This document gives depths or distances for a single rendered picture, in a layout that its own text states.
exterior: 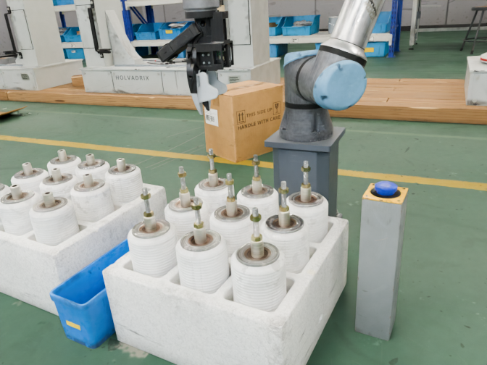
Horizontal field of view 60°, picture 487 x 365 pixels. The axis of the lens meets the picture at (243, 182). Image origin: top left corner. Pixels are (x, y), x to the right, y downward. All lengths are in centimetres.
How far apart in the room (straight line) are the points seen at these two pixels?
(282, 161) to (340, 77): 31
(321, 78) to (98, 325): 72
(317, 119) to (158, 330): 66
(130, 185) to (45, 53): 301
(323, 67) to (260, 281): 52
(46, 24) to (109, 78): 92
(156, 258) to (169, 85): 236
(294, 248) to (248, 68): 212
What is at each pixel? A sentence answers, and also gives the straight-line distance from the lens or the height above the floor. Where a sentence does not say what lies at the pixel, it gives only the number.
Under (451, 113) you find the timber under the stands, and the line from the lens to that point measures 252.
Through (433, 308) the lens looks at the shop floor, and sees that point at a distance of 107.
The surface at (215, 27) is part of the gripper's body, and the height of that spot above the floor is 61.
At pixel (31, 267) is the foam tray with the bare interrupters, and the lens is 110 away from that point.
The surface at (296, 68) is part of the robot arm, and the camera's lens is 112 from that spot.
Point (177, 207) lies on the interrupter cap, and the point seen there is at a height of 25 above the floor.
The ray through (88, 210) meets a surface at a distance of 111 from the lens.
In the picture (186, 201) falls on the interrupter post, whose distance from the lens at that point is 93.
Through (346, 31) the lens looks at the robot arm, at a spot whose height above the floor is 58.
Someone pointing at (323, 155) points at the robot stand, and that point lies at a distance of 115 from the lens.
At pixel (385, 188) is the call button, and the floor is 33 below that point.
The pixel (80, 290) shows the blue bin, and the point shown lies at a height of 8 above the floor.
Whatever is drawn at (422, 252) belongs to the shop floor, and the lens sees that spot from 126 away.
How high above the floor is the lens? 65
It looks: 23 degrees down
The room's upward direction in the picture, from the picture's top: 4 degrees counter-clockwise
